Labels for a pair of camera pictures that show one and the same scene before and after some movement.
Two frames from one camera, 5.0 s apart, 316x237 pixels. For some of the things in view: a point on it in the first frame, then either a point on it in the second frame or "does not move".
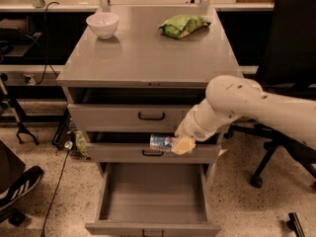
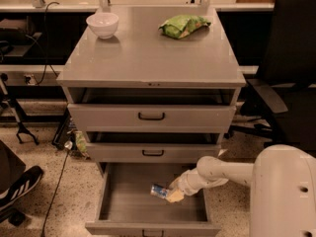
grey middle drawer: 141,153 does not move
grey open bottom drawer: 154,199 does not move
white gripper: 195,127 -> 185,184
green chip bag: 182,26 does not move
